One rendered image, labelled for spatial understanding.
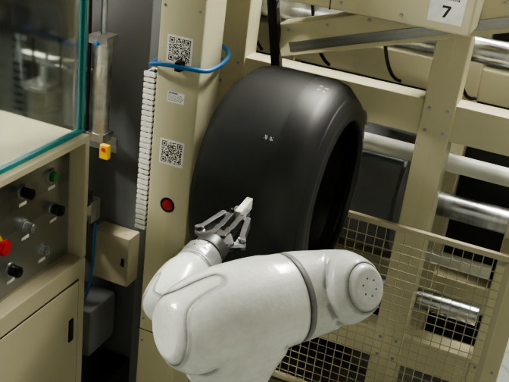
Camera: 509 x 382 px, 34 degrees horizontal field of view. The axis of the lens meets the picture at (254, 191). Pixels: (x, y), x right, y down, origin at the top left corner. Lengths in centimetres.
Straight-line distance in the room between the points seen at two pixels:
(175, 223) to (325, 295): 128
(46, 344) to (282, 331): 135
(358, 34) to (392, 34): 10
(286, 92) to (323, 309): 102
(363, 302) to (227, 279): 19
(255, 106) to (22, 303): 78
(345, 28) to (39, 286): 111
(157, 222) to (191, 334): 136
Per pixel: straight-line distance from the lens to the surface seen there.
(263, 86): 212
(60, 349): 247
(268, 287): 111
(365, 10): 228
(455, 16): 223
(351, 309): 115
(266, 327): 111
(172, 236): 241
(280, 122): 203
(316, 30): 248
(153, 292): 166
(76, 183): 232
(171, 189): 235
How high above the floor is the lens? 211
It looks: 25 degrees down
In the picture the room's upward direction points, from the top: 7 degrees clockwise
